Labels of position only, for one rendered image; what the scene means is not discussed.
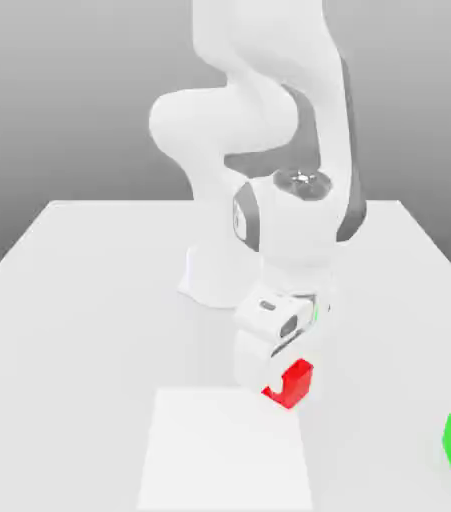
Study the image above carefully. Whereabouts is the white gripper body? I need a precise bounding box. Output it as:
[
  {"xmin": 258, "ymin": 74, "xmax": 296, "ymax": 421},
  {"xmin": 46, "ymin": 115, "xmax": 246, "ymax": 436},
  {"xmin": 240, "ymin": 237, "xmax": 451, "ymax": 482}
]
[{"xmin": 232, "ymin": 327, "xmax": 319, "ymax": 396}]

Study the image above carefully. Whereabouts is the small red cube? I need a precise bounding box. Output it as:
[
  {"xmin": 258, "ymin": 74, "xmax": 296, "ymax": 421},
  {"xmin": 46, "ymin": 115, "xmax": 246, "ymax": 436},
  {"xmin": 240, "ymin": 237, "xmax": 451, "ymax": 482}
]
[{"xmin": 260, "ymin": 358, "xmax": 315, "ymax": 411}]

